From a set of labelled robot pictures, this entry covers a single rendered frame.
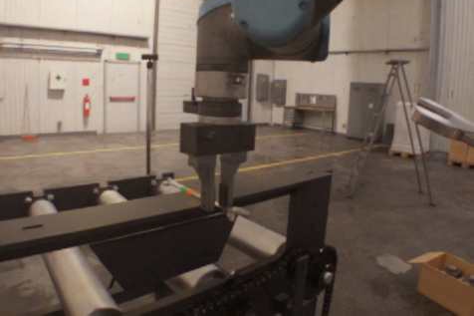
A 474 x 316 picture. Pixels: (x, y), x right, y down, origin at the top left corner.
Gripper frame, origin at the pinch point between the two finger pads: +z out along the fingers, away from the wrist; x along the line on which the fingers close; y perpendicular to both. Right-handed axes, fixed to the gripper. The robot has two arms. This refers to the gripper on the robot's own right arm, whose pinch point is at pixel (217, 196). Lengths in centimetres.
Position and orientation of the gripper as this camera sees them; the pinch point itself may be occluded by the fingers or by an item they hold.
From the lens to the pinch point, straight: 58.3
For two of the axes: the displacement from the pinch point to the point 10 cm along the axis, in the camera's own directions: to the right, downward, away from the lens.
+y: 6.5, 1.4, -7.5
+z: -0.4, 9.9, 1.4
